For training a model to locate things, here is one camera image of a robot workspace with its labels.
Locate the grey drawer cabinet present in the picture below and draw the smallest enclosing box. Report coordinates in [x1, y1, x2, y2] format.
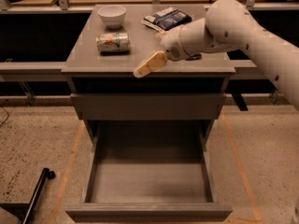
[62, 5, 235, 138]

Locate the black cable on floor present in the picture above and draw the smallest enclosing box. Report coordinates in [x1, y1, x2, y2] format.
[0, 105, 9, 128]

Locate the grey metal shelf rail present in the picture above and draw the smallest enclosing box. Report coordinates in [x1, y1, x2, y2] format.
[0, 62, 66, 82]

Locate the black chair leg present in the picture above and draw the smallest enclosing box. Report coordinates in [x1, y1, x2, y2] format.
[21, 168, 55, 224]

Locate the closed grey top drawer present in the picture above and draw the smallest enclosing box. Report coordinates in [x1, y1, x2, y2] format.
[71, 93, 225, 120]

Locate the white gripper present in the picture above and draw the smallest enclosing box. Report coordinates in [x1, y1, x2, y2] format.
[133, 26, 185, 78]

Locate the open grey middle drawer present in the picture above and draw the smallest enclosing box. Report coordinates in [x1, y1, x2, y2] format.
[66, 120, 232, 223]

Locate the dark brown snack bar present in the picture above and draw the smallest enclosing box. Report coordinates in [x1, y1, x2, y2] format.
[186, 53, 202, 61]

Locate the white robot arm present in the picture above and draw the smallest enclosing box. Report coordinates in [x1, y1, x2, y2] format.
[134, 0, 299, 109]

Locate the white ceramic bowl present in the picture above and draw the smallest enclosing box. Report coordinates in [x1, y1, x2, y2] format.
[97, 5, 127, 28]

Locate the blue white chip bag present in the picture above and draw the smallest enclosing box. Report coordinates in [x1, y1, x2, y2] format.
[141, 7, 192, 32]

